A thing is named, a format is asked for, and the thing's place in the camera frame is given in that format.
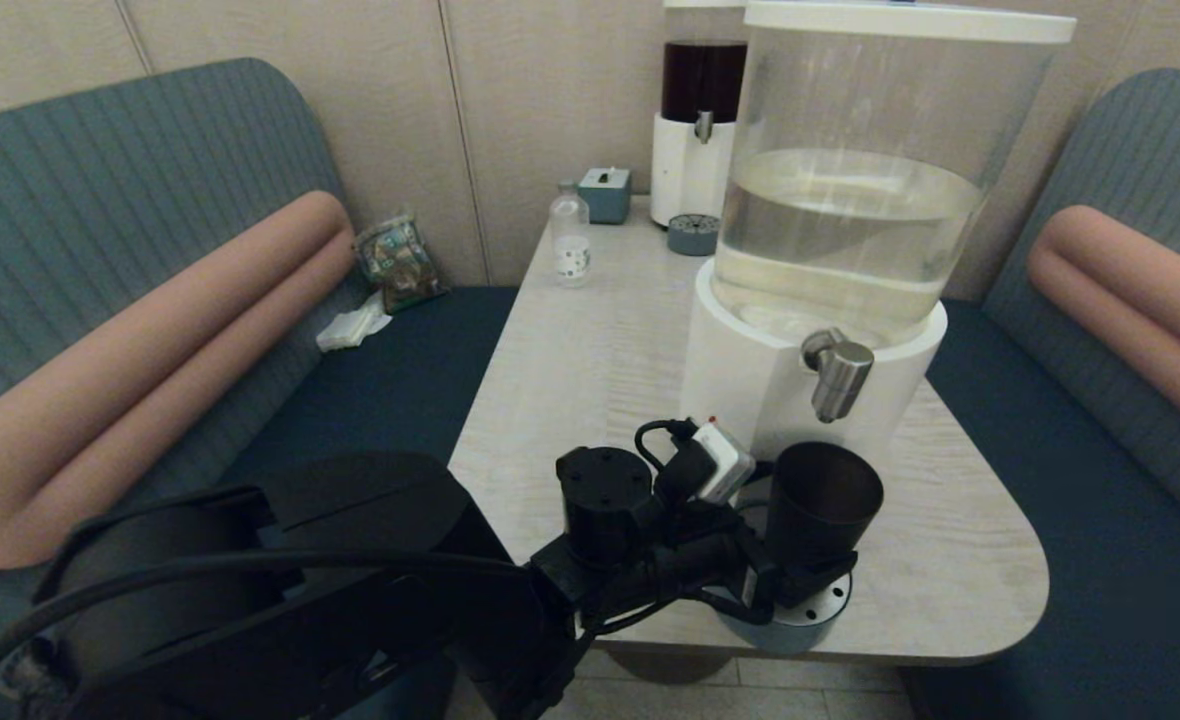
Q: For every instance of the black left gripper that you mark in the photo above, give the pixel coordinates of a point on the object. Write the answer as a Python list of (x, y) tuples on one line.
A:
[(710, 560)]

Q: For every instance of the black plastic cup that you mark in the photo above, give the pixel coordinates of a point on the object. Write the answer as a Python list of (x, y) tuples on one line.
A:
[(825, 500)]

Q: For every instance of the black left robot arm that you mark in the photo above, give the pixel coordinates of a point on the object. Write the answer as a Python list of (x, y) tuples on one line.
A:
[(300, 600)]

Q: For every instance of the round metal drip tray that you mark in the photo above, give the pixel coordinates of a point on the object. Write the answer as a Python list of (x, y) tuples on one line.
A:
[(820, 615)]

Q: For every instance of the large clear water dispenser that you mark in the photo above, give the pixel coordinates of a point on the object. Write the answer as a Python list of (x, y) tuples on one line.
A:
[(750, 370)]

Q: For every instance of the large steel dispenser tap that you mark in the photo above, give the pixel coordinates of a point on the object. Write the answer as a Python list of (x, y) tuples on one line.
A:
[(840, 375)]

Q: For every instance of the small blue drip tray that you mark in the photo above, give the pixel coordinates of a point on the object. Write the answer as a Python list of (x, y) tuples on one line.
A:
[(693, 235)]

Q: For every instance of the teal upholstered bench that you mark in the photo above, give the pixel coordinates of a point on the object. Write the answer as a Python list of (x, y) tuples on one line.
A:
[(1100, 560), (100, 200)]

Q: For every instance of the clear plastic bottle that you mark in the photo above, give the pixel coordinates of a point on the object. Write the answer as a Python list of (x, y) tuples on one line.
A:
[(570, 247)]

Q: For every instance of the small dark drink dispenser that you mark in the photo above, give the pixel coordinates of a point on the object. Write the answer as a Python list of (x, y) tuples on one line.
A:
[(688, 178)]

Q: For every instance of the blue-grey tissue box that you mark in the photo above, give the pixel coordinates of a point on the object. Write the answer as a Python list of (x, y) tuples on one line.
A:
[(605, 197)]

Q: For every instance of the small steel dispenser tap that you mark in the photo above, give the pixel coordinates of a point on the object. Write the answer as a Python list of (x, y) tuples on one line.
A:
[(704, 127)]

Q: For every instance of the printed snack bag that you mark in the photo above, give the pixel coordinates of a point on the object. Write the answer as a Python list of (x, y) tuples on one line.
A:
[(400, 262)]

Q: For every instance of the white crumpled tissue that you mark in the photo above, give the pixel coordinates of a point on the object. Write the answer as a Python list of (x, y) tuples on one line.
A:
[(351, 326)]

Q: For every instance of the large white dispenser lid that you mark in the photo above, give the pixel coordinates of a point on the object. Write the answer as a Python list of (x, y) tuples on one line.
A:
[(900, 20)]

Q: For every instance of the small white dispenser lid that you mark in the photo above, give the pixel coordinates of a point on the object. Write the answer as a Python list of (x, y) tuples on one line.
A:
[(700, 3)]

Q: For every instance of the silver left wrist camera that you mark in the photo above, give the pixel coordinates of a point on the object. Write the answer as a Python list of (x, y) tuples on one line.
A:
[(725, 465)]

